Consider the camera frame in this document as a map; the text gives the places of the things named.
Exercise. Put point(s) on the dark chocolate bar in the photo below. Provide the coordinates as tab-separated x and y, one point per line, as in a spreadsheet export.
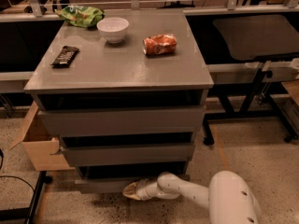
65	57

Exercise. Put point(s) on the grey top drawer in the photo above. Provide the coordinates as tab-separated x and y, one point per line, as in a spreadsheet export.
123	121

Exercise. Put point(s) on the crushed orange soda can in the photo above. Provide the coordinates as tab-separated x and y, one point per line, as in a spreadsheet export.
159	44

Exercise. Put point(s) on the cardboard box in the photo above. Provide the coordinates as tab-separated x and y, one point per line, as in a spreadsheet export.
42	149

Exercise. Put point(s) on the white bowl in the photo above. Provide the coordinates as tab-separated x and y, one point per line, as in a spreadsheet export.
113	29

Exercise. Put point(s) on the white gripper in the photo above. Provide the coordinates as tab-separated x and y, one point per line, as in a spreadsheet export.
142	189

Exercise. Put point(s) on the grey drawer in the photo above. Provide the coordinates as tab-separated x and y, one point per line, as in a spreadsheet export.
128	154
123	121
114	178

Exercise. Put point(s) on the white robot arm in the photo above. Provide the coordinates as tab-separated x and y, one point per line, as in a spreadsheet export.
228	197

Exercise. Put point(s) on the green chip bag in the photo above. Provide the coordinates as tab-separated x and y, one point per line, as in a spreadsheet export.
81	16

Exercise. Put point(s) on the grey middle drawer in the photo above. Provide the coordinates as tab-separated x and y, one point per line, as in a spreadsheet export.
128	154

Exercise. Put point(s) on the grey drawer cabinet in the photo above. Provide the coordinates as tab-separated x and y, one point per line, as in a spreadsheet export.
105	76

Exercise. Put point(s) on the black frame side table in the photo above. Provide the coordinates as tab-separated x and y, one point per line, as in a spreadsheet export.
249	57

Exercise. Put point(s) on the grey bottom drawer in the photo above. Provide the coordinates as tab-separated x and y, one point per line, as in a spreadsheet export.
114	178

